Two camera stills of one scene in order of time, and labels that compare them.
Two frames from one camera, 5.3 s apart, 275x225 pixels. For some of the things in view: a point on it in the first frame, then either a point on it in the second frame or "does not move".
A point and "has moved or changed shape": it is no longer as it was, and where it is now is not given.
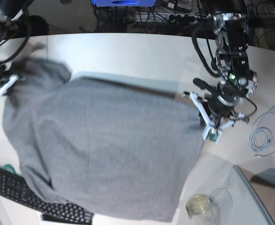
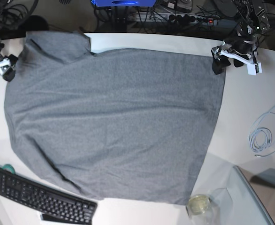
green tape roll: x=9 y=168 does not move
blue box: x=126 y=3 does not move
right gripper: x=217 y=109 -> x=243 y=50
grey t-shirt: x=113 y=149 has moved or changed shape
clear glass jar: x=202 y=210 does not move
